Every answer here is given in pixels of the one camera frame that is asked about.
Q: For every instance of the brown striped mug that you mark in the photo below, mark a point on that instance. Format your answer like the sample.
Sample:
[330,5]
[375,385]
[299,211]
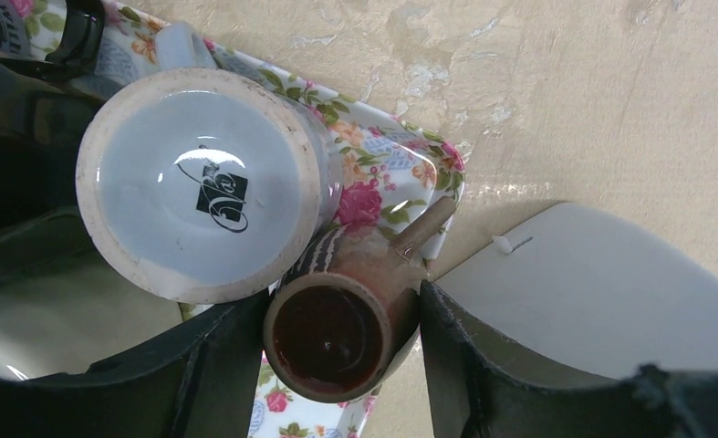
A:
[344,315]

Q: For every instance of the black mug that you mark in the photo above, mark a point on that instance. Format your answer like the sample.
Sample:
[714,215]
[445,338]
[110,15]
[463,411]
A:
[43,119]

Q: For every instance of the beige mug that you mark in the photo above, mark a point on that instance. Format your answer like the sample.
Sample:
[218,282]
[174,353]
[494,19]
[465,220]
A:
[62,307]

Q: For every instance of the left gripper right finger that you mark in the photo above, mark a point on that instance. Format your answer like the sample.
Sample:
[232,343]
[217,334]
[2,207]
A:
[484,384]

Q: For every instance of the white upside-down mug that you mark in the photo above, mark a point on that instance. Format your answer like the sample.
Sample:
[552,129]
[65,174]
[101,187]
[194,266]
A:
[199,185]

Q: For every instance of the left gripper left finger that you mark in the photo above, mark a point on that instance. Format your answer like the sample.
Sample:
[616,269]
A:
[197,379]

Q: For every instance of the white wedge-shaped device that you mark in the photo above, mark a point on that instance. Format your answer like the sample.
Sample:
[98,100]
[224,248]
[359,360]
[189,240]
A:
[592,291]

